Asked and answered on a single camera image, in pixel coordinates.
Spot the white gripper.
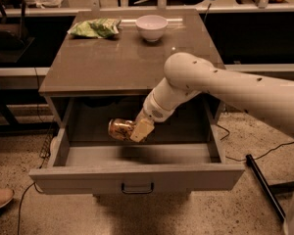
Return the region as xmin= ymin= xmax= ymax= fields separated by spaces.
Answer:
xmin=130 ymin=93 xmax=173 ymax=143

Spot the orange soda can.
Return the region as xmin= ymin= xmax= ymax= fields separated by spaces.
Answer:
xmin=108 ymin=118 xmax=135 ymax=141

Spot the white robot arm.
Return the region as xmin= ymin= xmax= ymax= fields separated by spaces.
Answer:
xmin=130 ymin=52 xmax=294 ymax=142

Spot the open grey top drawer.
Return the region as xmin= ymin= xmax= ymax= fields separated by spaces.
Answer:
xmin=29 ymin=97 xmax=244 ymax=195

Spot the grey cabinet with glossy top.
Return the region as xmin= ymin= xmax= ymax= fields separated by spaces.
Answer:
xmin=40 ymin=10 xmax=223 ymax=145

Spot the white bowl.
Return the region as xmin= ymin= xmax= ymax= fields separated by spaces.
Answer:
xmin=135 ymin=15 xmax=168 ymax=42

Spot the green chip bag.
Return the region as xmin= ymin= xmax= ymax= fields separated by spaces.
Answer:
xmin=68 ymin=18 xmax=121 ymax=38

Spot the black metal stand leg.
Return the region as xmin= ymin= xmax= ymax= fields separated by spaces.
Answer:
xmin=246 ymin=155 xmax=294 ymax=222

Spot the dark chair at left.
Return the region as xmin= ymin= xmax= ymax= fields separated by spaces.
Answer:
xmin=0 ymin=1 xmax=34 ymax=63

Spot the tan shoe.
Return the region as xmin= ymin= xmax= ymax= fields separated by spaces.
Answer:
xmin=0 ymin=188 xmax=15 ymax=209

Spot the black drawer handle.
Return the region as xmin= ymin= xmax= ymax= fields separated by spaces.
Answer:
xmin=121 ymin=182 xmax=154 ymax=195

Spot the black wire rack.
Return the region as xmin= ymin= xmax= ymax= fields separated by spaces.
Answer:
xmin=39 ymin=122 xmax=57 ymax=159

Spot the black floor cable right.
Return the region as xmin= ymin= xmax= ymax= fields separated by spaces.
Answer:
xmin=216 ymin=123 xmax=294 ymax=163

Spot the black floor cable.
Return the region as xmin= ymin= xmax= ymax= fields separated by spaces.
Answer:
xmin=216 ymin=123 xmax=294 ymax=163
xmin=17 ymin=181 xmax=43 ymax=235

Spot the black floor cable left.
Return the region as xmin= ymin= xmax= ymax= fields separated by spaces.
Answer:
xmin=17 ymin=181 xmax=43 ymax=235

